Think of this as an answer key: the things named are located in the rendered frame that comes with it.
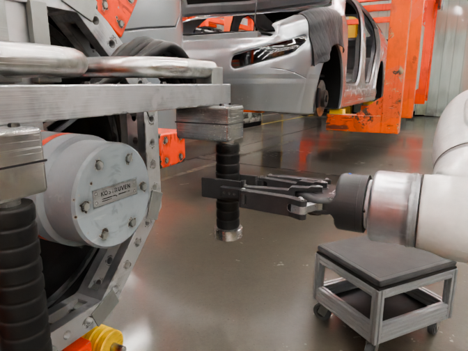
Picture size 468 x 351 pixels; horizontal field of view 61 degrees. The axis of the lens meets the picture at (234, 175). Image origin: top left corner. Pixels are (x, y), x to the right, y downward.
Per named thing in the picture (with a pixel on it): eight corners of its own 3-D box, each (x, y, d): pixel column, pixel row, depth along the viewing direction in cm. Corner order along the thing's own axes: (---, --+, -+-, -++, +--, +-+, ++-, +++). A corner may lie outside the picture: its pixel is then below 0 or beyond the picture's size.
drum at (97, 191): (53, 209, 64) (43, 123, 61) (157, 232, 55) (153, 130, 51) (-38, 239, 52) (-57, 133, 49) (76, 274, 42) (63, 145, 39)
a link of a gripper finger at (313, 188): (321, 212, 53) (320, 216, 52) (242, 205, 56) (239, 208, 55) (323, 184, 52) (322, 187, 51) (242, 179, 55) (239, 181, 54)
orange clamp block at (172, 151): (131, 166, 81) (158, 158, 89) (161, 169, 78) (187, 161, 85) (129, 131, 79) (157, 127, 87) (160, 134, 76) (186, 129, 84)
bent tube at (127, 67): (124, 85, 67) (120, 19, 65) (223, 85, 58) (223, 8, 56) (30, 85, 52) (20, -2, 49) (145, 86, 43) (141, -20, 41)
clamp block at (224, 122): (193, 134, 64) (193, 101, 62) (244, 138, 59) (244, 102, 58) (175, 138, 59) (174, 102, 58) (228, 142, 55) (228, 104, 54)
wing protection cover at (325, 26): (311, 69, 369) (314, 11, 358) (344, 69, 356) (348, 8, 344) (285, 67, 308) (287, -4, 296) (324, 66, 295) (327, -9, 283)
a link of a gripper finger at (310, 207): (334, 209, 52) (332, 223, 47) (294, 206, 53) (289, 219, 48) (335, 192, 51) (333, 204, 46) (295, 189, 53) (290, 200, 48)
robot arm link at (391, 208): (416, 233, 53) (370, 226, 55) (423, 167, 51) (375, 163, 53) (411, 260, 45) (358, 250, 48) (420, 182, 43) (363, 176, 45)
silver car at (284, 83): (288, 98, 784) (290, 12, 747) (387, 99, 700) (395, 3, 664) (102, 116, 355) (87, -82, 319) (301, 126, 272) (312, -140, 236)
